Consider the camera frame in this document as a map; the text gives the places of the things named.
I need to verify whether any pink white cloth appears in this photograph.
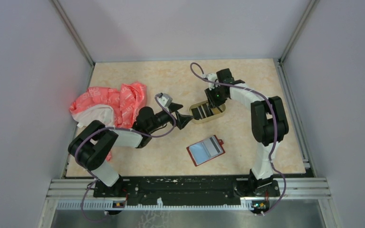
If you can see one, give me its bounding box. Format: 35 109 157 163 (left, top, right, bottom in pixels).
69 81 147 162

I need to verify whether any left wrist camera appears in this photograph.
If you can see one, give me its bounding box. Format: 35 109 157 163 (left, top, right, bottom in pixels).
156 93 173 108

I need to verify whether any white striped credit card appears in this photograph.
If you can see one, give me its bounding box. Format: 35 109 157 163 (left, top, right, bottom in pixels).
203 136 224 157

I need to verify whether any black credit card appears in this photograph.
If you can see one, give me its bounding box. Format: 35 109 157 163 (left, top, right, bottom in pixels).
191 107 203 120
202 103 213 118

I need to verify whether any gold credit card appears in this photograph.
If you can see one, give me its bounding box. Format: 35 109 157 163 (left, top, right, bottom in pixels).
212 107 224 115

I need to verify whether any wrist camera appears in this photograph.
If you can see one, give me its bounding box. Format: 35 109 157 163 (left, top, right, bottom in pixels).
156 93 173 108
202 73 218 90

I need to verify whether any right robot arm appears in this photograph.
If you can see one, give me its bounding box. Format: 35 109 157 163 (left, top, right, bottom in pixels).
202 68 289 196

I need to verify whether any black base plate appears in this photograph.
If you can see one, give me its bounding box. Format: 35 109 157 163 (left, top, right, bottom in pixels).
93 175 282 206

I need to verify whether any red card holder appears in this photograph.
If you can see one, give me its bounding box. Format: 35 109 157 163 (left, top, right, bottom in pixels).
186 135 225 167

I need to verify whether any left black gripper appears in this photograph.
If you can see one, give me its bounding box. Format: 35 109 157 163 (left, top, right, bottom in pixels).
147 102 193 133

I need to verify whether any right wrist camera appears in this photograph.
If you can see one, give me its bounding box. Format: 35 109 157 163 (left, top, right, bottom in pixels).
202 73 218 90

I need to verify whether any aluminium frame rail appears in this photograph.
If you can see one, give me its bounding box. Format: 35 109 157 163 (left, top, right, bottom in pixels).
47 175 331 211

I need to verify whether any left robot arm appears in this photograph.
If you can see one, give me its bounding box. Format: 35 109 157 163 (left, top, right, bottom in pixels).
67 102 194 197

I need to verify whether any beige oval tray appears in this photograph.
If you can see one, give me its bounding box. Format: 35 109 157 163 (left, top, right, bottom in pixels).
189 101 226 124

